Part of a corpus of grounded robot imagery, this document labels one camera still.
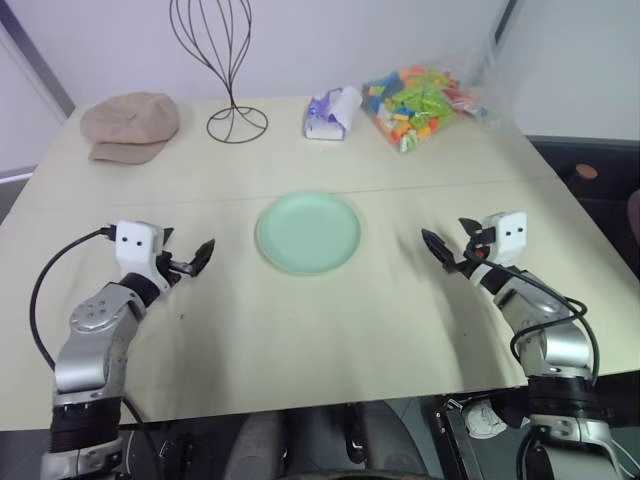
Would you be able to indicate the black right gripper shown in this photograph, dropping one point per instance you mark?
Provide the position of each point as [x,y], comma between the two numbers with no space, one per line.
[477,247]

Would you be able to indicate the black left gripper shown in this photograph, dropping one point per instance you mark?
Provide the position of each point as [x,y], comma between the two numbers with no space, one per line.
[169,274]

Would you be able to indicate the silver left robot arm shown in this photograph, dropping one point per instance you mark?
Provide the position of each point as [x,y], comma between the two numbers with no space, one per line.
[95,345]

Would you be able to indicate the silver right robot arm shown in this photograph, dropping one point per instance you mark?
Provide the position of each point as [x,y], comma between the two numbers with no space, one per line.
[560,345]

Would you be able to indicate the mint green round plate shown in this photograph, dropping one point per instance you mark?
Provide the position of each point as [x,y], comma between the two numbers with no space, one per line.
[308,232]

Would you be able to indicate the beige newsboy cap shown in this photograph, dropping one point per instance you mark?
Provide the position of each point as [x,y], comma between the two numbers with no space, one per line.
[132,122]

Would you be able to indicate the clear bag of colourful blocks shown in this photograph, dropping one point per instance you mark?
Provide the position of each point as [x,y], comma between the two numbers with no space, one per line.
[417,105]

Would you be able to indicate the round wooden knob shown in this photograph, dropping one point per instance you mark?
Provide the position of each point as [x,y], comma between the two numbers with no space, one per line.
[586,171]

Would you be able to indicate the black seat beside table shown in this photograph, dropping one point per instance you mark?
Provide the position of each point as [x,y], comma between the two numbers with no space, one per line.
[600,210]

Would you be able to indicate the purple white tissue pack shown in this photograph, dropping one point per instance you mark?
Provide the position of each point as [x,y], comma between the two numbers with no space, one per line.
[330,112]

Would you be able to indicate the purple chair edge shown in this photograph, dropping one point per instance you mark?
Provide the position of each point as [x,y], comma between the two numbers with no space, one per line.
[635,230]

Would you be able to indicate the white crumpled object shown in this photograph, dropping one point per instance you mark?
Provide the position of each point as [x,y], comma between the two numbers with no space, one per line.
[485,419]

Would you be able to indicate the grey rounded shape under table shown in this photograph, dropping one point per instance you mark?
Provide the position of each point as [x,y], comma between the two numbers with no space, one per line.
[257,445]
[390,435]

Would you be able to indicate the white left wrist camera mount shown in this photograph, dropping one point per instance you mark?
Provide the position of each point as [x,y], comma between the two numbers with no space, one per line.
[135,242]

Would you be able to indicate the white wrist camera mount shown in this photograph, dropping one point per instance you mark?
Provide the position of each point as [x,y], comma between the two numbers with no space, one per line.
[511,231]
[135,242]

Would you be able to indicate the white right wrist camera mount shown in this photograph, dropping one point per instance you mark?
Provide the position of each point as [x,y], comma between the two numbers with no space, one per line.
[511,231]

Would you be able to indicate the black frame under table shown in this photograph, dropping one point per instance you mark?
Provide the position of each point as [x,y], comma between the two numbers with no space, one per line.
[452,440]

